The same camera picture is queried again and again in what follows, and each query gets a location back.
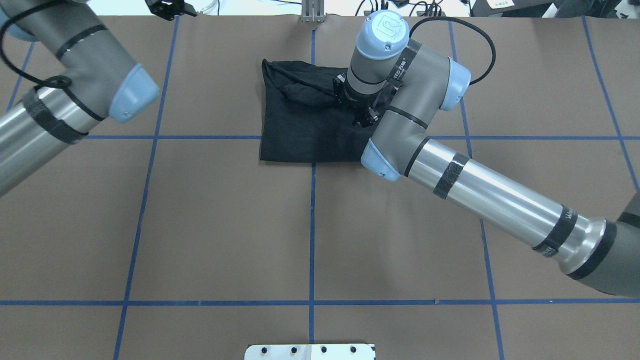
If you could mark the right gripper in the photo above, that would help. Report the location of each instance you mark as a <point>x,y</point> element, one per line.
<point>363,106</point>

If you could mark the black graphic t-shirt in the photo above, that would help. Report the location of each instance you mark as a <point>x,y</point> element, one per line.
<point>303,121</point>

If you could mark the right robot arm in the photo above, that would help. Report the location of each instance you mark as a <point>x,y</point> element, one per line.
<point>596,252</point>

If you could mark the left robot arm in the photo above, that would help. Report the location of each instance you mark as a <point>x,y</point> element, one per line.
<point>101,80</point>

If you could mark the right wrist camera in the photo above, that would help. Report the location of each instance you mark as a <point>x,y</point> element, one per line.
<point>366,115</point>

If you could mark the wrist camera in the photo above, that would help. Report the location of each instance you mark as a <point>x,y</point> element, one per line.
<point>366,115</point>
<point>169,9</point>

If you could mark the aluminium frame post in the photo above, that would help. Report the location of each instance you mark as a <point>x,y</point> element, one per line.
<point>313,11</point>

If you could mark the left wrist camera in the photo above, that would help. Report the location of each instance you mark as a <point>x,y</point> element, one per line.
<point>169,9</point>

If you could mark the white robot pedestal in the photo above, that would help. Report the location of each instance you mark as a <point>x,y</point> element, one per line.
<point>322,351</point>

